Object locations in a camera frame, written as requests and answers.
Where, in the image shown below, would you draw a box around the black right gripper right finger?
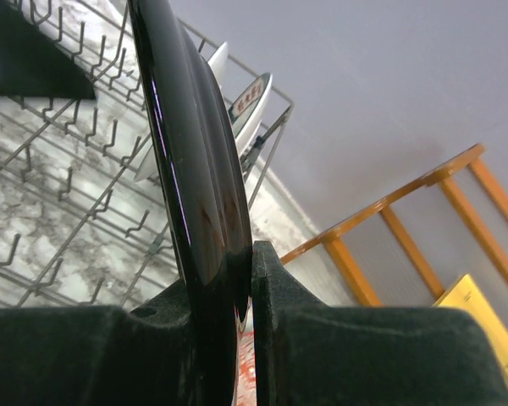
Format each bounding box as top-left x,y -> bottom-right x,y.
251,241 -> 508,405

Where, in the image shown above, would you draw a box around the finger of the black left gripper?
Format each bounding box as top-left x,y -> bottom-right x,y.
0,1 -> 97,101

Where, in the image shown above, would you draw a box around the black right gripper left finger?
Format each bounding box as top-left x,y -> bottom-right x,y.
0,282 -> 195,405

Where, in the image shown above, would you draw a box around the white plate red characters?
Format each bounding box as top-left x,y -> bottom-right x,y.
133,41 -> 230,184

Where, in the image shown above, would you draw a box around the dark rimmed beige plate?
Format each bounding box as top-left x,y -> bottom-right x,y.
129,1 -> 253,405

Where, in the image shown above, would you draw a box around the green rimmed white plate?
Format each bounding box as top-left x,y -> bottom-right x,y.
228,72 -> 273,156

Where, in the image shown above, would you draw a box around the wooden shelf rack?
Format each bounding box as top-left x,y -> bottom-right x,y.
279,142 -> 508,308

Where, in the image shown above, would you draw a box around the red patterned bowl far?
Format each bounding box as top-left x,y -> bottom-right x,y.
236,331 -> 257,406

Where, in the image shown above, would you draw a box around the yellow book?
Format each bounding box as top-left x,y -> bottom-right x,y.
433,274 -> 508,388

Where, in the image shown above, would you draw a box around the grey wire dish rack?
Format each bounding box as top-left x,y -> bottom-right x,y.
0,0 -> 295,308

